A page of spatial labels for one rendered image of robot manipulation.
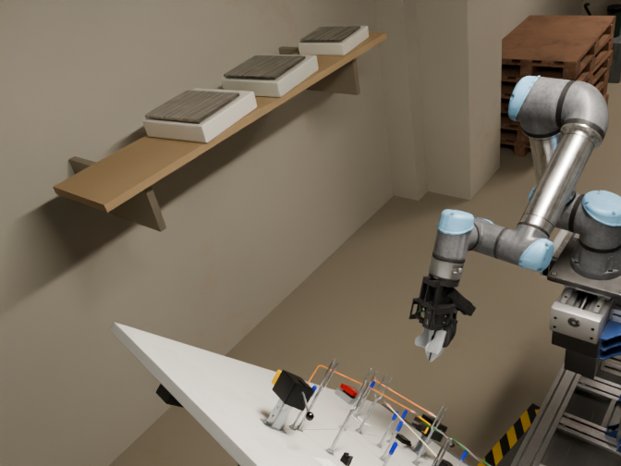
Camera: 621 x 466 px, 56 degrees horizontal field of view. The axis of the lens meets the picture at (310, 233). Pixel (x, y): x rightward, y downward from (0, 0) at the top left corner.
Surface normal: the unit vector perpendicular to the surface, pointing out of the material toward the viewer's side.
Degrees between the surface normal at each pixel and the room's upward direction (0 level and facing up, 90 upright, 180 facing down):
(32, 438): 90
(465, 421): 0
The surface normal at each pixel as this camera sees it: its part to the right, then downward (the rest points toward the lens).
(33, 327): 0.78, 0.23
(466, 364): -0.17, -0.82
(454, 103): -0.60, 0.53
